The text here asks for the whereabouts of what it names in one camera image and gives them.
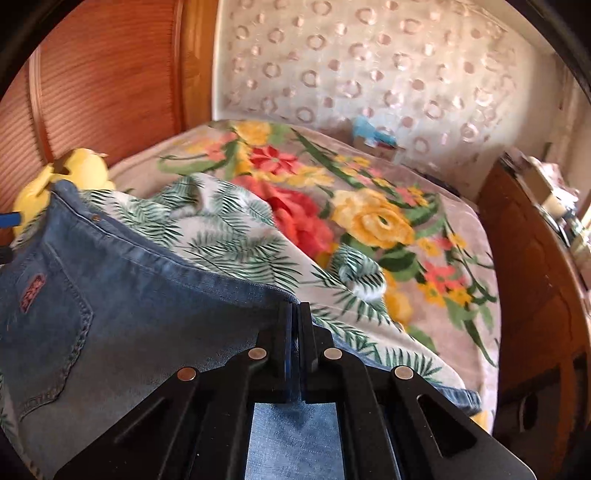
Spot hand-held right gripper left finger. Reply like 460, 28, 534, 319
53, 302, 301, 480

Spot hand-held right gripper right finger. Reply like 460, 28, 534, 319
298, 302, 536, 480

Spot blue denim pants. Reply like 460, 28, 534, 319
0, 179, 481, 480

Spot yellow plush toy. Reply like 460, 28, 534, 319
11, 148, 116, 238

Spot palm leaf print sheet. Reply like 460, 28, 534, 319
0, 173, 467, 432

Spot floral blanket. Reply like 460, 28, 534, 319
108, 119, 502, 435

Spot small blue toy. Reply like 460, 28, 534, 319
352, 115, 400, 151

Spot wooden dresser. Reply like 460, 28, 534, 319
475, 157, 591, 435

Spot assorted clutter pile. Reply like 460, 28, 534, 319
501, 148, 588, 259

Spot white circle pattern curtain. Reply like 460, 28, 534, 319
210, 0, 578, 204

